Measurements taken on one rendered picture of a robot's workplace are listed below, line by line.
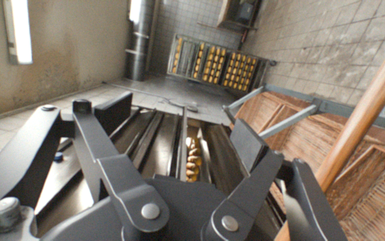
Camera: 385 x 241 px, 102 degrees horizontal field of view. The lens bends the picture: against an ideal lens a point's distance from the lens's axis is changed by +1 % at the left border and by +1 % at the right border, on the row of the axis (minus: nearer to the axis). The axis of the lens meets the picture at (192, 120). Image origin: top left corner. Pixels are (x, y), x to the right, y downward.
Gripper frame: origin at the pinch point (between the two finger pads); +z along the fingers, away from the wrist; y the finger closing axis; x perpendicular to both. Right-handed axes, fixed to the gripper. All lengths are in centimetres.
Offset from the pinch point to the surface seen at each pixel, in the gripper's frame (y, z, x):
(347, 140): 28.1, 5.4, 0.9
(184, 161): 8, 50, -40
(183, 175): 8, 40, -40
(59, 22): -112, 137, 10
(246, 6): 109, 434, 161
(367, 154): 75, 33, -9
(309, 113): 52, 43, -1
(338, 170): 29.1, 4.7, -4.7
